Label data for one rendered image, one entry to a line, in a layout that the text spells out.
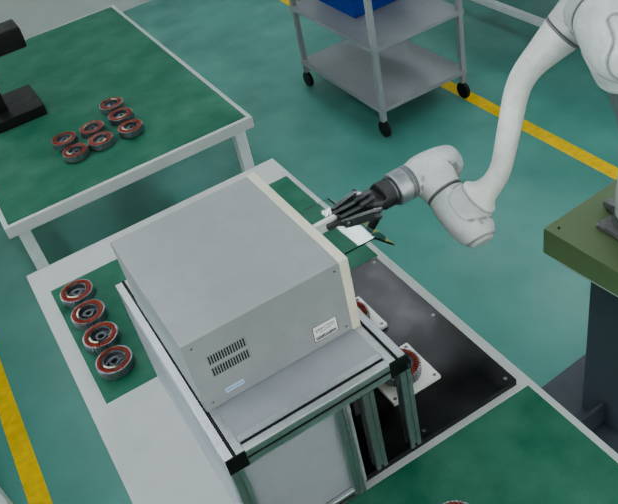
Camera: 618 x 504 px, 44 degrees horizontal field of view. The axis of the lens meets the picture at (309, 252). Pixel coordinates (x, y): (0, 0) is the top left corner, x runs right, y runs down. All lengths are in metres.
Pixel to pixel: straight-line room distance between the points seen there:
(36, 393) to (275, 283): 2.13
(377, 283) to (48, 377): 1.77
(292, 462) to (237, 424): 0.16
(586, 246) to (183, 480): 1.28
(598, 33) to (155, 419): 1.46
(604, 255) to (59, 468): 2.15
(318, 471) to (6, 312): 2.57
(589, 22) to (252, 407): 1.05
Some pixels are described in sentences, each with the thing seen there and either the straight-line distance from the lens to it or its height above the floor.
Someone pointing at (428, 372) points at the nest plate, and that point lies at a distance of 2.08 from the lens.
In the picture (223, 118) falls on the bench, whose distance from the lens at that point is 3.39.
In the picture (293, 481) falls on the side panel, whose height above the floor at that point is 0.92.
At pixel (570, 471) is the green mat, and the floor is 0.75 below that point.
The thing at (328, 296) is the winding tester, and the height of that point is 1.24.
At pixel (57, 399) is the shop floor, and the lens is 3.51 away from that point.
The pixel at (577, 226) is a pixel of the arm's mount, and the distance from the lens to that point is 2.40.
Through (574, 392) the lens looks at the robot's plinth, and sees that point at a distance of 3.02.
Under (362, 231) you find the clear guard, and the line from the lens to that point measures 2.07.
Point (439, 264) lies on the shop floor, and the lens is 3.54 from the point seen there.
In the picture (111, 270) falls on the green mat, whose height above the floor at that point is 0.75.
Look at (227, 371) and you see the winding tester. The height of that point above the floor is 1.19.
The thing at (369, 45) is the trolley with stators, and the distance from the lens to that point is 4.20.
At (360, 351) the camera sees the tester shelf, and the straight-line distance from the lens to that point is 1.70.
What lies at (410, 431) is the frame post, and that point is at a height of 0.84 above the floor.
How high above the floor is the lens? 2.36
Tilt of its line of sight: 39 degrees down
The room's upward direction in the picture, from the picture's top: 13 degrees counter-clockwise
